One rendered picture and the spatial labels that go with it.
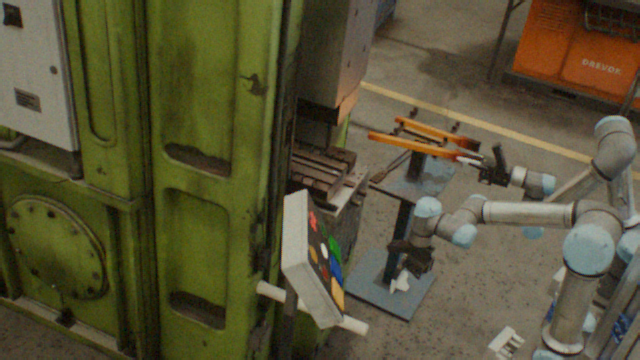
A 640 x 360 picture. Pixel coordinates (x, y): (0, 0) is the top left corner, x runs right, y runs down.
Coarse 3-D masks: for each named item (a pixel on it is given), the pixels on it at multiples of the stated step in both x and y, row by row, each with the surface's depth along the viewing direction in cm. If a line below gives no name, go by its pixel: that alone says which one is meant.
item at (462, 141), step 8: (400, 120) 294; (408, 120) 293; (416, 128) 292; (424, 128) 290; (432, 128) 290; (440, 136) 288; (448, 136) 286; (456, 136) 286; (464, 144) 285; (472, 144) 283; (480, 144) 281
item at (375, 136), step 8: (368, 136) 259; (376, 136) 257; (384, 136) 257; (392, 144) 256; (400, 144) 255; (408, 144) 253; (416, 144) 253; (424, 144) 253; (432, 152) 250; (440, 152) 249; (448, 152) 248; (456, 152) 247; (464, 152) 248; (456, 160) 248; (480, 160) 244
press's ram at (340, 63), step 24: (312, 0) 202; (336, 0) 198; (360, 0) 205; (312, 24) 206; (336, 24) 202; (360, 24) 214; (312, 48) 210; (336, 48) 207; (360, 48) 223; (312, 72) 215; (336, 72) 211; (360, 72) 233; (312, 96) 220; (336, 96) 216
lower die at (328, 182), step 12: (312, 156) 261; (324, 156) 262; (300, 168) 254; (312, 168) 255; (288, 180) 250; (300, 180) 249; (312, 180) 250; (324, 180) 249; (336, 180) 251; (324, 192) 246
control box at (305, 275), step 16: (304, 192) 207; (288, 208) 204; (304, 208) 200; (288, 224) 197; (304, 224) 194; (320, 224) 208; (288, 240) 191; (304, 240) 188; (320, 240) 202; (288, 256) 185; (304, 256) 182; (320, 256) 196; (288, 272) 183; (304, 272) 183; (320, 272) 190; (304, 288) 187; (320, 288) 187; (320, 304) 191; (336, 304) 194; (320, 320) 195; (336, 320) 195
